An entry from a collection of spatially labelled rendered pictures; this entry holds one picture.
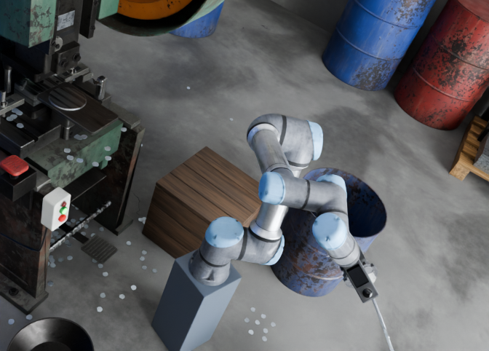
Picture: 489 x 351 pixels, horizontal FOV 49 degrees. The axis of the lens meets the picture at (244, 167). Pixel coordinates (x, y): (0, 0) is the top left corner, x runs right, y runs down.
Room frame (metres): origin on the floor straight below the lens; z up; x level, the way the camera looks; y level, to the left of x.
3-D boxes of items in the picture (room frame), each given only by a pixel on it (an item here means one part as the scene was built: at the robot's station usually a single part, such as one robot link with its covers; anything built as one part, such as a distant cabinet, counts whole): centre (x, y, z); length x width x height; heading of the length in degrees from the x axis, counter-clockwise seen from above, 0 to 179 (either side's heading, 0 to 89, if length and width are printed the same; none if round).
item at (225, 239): (1.25, -0.03, 0.62); 0.13 x 0.12 x 0.14; 108
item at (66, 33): (1.44, 0.74, 1.04); 0.17 x 0.15 x 0.30; 76
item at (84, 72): (1.61, 0.73, 0.76); 0.17 x 0.06 x 0.10; 166
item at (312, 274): (1.87, -0.47, 0.24); 0.42 x 0.42 x 0.48
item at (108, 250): (1.41, 0.65, 0.14); 0.59 x 0.10 x 0.05; 76
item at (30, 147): (1.45, 0.78, 0.68); 0.45 x 0.30 x 0.06; 166
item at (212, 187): (1.77, 0.08, 0.18); 0.40 x 0.38 x 0.35; 72
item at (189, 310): (1.25, -0.02, 0.23); 0.18 x 0.18 x 0.45; 56
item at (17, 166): (1.07, 0.63, 0.72); 0.07 x 0.06 x 0.08; 76
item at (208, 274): (1.25, -0.02, 0.50); 0.15 x 0.15 x 0.10
